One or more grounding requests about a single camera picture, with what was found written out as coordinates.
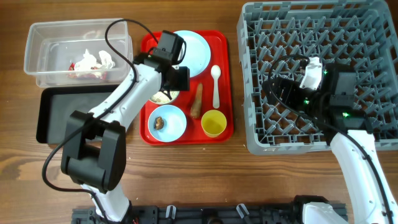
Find green bowl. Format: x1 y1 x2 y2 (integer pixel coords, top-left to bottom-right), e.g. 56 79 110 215
148 90 181 106

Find red serving tray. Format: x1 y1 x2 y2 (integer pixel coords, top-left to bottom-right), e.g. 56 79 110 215
139 30 234 146

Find brown food scrap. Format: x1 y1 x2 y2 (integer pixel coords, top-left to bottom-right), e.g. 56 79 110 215
154 116 164 130

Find white tissue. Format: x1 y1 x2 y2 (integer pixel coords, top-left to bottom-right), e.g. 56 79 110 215
75 49 116 73

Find black waste tray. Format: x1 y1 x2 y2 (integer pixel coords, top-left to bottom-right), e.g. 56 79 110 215
36 85 118 144

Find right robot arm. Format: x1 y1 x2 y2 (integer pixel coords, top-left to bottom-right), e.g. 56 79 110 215
262 63 397 223

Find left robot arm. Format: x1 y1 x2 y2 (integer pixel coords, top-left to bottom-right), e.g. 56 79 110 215
60 31 190 223

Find grey dishwasher rack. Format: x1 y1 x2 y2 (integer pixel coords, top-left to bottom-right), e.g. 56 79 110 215
237 1 397 155

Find orange carrot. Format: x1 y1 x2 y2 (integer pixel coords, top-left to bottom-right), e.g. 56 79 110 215
190 83 203 119

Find yellow plastic cup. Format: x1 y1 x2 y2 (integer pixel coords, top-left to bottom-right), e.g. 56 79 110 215
201 110 228 138

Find red snack wrapper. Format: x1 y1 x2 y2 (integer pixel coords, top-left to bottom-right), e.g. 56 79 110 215
67 63 108 80

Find white rice grains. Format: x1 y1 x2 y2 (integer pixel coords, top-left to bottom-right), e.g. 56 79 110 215
150 91 180 104

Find white plastic spoon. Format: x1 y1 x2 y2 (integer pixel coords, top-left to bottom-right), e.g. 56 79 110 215
211 65 221 109

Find light blue bowl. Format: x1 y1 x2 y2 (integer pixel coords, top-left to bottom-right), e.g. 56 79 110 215
147 105 187 142

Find clear plastic waste bin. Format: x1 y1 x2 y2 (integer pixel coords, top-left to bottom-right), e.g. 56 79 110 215
24 19 133 88

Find light blue plate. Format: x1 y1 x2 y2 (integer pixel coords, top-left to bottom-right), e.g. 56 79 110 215
175 30 211 78

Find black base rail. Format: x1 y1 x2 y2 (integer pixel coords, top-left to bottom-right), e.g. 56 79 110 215
70 203 348 224

